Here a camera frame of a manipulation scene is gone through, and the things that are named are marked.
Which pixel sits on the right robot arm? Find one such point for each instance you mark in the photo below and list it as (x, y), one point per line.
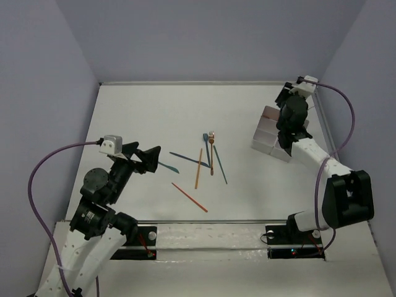
(342, 196)

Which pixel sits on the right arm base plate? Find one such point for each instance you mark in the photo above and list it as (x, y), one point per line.
(301, 245)

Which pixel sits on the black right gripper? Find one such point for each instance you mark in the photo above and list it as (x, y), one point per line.
(284, 93)

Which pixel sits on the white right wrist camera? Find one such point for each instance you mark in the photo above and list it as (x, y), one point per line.
(304, 86)

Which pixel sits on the teal plastic knife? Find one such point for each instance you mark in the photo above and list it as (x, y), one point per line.
(173, 169)

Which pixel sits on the copper fork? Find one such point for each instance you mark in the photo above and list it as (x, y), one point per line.
(211, 142)

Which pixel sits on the yellow-orange chopstick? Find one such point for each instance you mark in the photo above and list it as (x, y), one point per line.
(198, 169)

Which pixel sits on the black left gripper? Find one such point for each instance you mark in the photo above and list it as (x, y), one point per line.
(136, 159)

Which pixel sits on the aluminium table edge rail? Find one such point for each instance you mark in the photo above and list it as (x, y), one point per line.
(199, 83)

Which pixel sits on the red-orange chopstick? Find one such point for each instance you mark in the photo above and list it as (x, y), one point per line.
(190, 198)

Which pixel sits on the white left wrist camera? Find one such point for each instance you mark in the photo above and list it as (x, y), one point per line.
(111, 145)

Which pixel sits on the teal chopstick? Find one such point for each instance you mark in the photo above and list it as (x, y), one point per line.
(220, 164)

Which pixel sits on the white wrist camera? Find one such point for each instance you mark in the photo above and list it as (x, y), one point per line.
(304, 86)
(111, 145)

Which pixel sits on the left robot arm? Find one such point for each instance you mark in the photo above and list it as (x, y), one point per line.
(96, 231)

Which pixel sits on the white divided utensil container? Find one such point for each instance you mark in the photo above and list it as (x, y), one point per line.
(265, 138)

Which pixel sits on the dark blue plastic knife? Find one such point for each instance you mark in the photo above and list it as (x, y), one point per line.
(190, 159)

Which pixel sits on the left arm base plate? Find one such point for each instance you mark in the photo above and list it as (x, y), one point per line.
(141, 247)

